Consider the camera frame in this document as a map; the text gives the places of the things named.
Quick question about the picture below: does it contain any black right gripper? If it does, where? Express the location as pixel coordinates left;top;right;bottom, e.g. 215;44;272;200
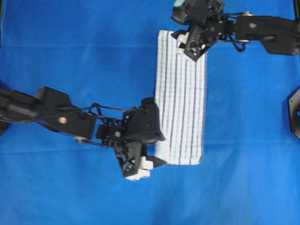
171;20;235;61

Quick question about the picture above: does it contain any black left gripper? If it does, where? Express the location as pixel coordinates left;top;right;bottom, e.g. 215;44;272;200
96;118;167;181

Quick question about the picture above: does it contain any blue striped white towel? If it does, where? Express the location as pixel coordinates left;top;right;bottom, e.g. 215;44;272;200
155;30;207;165

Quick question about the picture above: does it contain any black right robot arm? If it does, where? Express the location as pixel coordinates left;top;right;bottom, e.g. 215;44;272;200
122;4;300;180

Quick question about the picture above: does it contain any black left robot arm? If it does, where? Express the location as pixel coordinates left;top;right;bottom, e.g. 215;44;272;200
0;85;166;181

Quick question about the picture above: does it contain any right wrist camera housing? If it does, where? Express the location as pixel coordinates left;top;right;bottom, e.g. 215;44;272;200
170;0;225;25

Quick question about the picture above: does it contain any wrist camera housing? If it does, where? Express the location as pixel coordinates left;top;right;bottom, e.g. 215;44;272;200
122;97;165;144
170;0;225;25

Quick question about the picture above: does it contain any left wrist camera housing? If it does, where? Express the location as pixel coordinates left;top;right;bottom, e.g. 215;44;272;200
122;97;165;144

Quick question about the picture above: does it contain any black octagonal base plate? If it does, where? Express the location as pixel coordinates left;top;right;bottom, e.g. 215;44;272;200
282;87;300;142

